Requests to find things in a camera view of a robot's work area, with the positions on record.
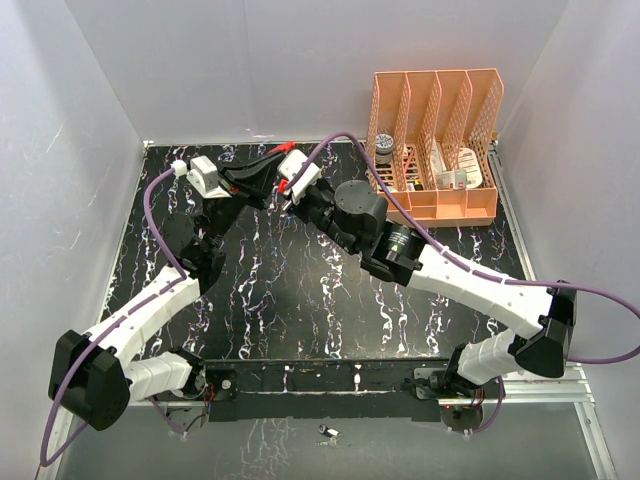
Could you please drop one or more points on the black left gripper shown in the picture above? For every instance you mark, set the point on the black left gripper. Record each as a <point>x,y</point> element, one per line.
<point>251,180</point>

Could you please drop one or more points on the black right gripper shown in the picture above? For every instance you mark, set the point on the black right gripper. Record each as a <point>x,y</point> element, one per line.
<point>297,209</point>

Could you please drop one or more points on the metal key organizer red handle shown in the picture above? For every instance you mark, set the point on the metal key organizer red handle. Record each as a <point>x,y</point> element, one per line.
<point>283,148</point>

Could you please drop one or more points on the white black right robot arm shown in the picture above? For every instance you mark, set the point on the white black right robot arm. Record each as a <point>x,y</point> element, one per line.
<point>539,321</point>

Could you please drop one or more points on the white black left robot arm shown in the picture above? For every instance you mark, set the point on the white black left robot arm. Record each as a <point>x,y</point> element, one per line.
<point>95,374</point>

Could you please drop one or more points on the small round grey jar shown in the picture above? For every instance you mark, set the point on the small round grey jar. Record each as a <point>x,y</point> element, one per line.
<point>384,147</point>

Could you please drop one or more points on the orange plastic file organizer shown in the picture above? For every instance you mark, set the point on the orange plastic file organizer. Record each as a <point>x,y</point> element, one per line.
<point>432,115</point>

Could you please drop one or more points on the white round label card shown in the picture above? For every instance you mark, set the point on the white round label card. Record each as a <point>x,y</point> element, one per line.
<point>468,174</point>

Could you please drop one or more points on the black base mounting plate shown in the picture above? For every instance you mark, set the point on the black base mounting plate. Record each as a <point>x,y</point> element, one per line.
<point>329,388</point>

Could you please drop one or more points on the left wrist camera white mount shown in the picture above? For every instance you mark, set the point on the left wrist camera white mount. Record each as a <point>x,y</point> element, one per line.
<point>203,176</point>

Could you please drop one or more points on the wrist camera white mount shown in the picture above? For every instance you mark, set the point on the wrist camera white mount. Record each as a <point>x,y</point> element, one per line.
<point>297,178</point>
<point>203,176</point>

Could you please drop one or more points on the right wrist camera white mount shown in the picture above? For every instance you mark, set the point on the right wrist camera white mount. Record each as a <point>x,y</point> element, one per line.
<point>297,178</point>

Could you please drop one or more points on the aluminium frame rail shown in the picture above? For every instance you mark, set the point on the aluminium frame rail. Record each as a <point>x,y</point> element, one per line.
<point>573,388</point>

